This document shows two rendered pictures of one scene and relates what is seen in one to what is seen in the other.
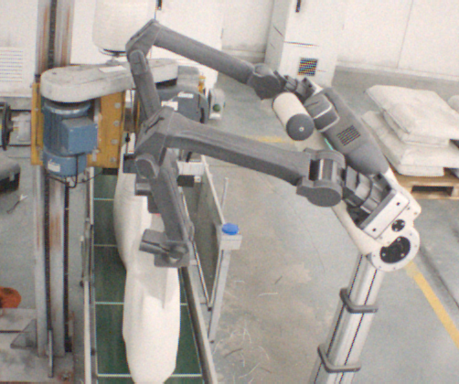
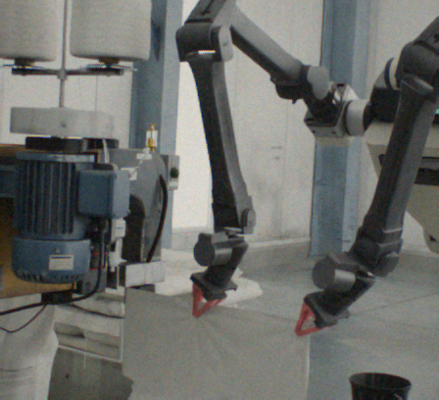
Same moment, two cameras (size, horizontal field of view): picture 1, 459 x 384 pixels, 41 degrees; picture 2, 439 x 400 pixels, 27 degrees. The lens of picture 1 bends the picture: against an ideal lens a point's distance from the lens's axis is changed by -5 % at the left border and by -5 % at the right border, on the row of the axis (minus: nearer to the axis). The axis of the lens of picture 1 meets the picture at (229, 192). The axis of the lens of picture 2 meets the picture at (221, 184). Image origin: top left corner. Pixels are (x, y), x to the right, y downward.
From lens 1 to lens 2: 1.62 m
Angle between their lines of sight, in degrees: 45
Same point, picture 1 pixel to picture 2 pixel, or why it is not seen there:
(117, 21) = (136, 10)
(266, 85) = (319, 80)
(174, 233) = (395, 226)
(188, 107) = (147, 175)
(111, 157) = not seen: hidden behind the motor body
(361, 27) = not seen: outside the picture
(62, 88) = (84, 113)
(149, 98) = (224, 104)
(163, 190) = (420, 141)
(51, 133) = (55, 203)
